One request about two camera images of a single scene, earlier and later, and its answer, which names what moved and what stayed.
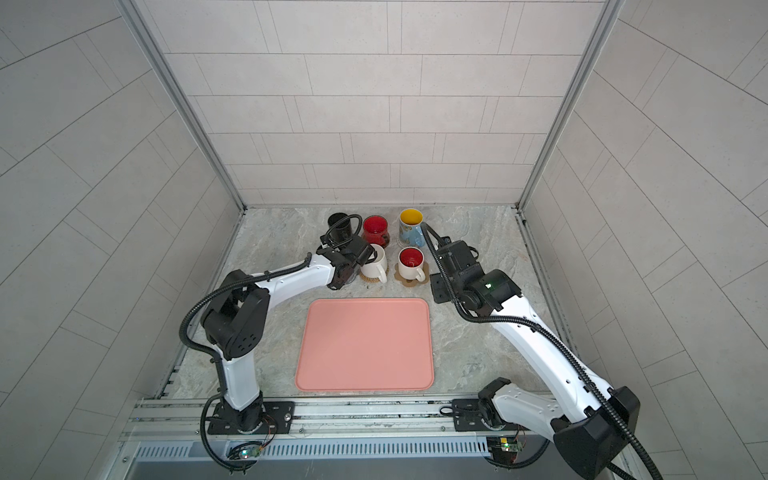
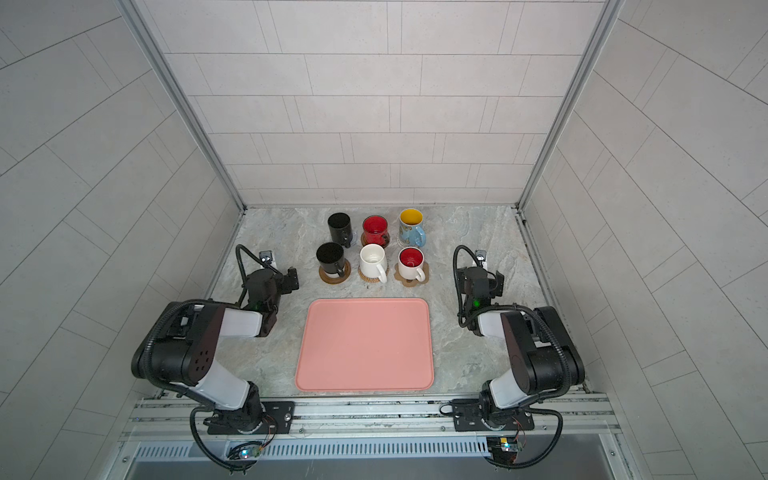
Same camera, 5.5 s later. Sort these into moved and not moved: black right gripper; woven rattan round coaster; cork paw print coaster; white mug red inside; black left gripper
Moved: black left gripper; black right gripper
Not moved: white mug red inside; woven rattan round coaster; cork paw print coaster
